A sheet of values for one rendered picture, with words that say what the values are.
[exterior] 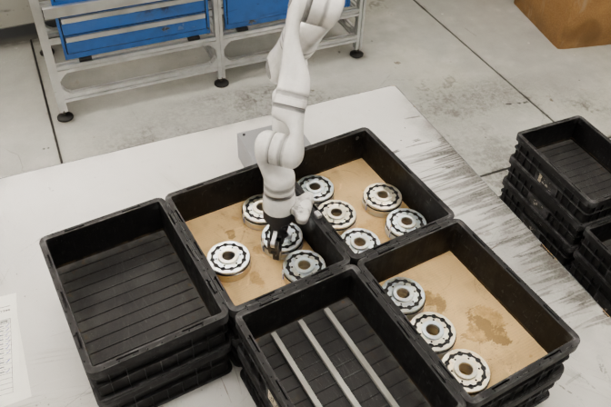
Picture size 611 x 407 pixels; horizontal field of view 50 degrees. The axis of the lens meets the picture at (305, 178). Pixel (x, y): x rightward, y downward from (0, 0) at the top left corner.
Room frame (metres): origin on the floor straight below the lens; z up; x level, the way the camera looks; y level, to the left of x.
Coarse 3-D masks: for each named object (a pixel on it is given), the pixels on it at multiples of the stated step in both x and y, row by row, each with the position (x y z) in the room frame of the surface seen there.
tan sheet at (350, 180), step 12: (336, 168) 1.38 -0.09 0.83; (348, 168) 1.38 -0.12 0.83; (360, 168) 1.38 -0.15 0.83; (336, 180) 1.33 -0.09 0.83; (348, 180) 1.33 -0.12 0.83; (360, 180) 1.34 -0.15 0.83; (372, 180) 1.34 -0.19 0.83; (336, 192) 1.28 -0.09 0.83; (348, 192) 1.29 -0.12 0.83; (360, 192) 1.29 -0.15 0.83; (360, 204) 1.24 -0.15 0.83; (360, 216) 1.20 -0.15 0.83; (372, 216) 1.20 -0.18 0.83; (372, 228) 1.15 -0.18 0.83; (384, 228) 1.16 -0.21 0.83; (384, 240) 1.12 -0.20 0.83
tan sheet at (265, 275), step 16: (224, 208) 1.21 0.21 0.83; (240, 208) 1.21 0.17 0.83; (192, 224) 1.14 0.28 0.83; (208, 224) 1.14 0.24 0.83; (224, 224) 1.15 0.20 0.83; (240, 224) 1.15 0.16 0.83; (208, 240) 1.09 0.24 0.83; (224, 240) 1.09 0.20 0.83; (240, 240) 1.10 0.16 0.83; (256, 240) 1.10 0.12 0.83; (304, 240) 1.10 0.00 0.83; (256, 256) 1.04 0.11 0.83; (256, 272) 1.00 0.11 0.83; (272, 272) 1.00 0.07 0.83; (240, 288) 0.95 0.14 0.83; (256, 288) 0.95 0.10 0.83; (272, 288) 0.95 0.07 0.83
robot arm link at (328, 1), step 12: (324, 0) 1.21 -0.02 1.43; (336, 0) 1.21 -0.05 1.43; (312, 12) 1.20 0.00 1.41; (324, 12) 1.20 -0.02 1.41; (336, 12) 1.20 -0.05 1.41; (300, 24) 1.32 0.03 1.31; (312, 24) 1.21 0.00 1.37; (324, 24) 1.21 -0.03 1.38; (300, 36) 1.30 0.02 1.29; (312, 36) 1.28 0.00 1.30; (312, 48) 1.31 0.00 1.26
